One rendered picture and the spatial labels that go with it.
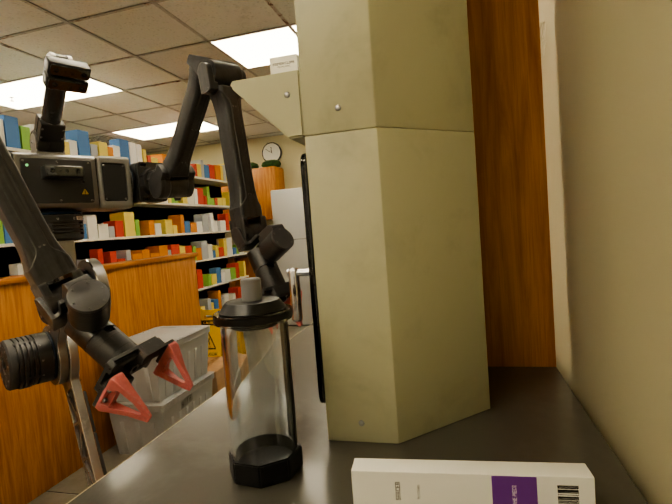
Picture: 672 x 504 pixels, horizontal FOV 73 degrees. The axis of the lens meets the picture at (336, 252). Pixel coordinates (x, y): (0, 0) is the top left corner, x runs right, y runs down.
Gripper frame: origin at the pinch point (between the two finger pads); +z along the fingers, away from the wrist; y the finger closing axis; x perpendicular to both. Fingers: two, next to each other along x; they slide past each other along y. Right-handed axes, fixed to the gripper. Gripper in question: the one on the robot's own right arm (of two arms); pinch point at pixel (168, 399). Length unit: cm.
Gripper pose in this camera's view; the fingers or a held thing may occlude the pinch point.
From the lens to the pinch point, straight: 78.2
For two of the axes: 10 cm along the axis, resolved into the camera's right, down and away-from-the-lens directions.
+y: 3.3, -1.9, 9.2
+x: -5.3, 7.8, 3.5
